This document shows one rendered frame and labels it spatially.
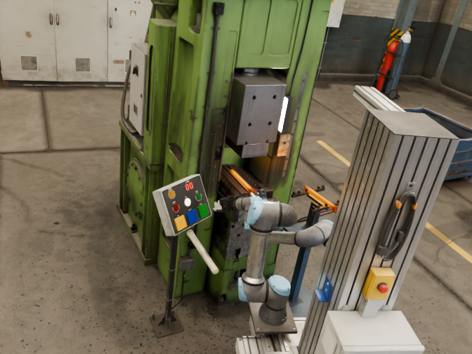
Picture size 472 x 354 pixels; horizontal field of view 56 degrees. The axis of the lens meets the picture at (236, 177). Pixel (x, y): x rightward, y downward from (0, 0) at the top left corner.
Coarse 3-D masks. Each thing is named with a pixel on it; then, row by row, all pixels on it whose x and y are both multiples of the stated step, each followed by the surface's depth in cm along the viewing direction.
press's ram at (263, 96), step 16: (240, 80) 278; (256, 80) 283; (272, 80) 288; (240, 96) 277; (256, 96) 278; (272, 96) 283; (240, 112) 279; (256, 112) 284; (272, 112) 289; (240, 128) 284; (256, 128) 289; (272, 128) 295; (240, 144) 290
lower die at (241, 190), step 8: (224, 168) 341; (232, 168) 343; (224, 176) 331; (232, 176) 330; (240, 176) 330; (232, 184) 320; (240, 184) 321; (232, 192) 312; (240, 192) 311; (248, 192) 313
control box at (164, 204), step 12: (180, 180) 279; (192, 180) 278; (156, 192) 261; (168, 192) 261; (180, 192) 269; (192, 192) 276; (204, 192) 284; (156, 204) 264; (168, 204) 261; (180, 204) 268; (192, 204) 275; (168, 216) 260; (168, 228) 264
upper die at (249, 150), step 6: (228, 138) 308; (228, 144) 309; (234, 144) 302; (246, 144) 292; (252, 144) 294; (258, 144) 297; (264, 144) 299; (234, 150) 303; (240, 150) 295; (246, 150) 294; (252, 150) 297; (258, 150) 299; (264, 150) 301; (240, 156) 296; (246, 156) 296; (252, 156) 299
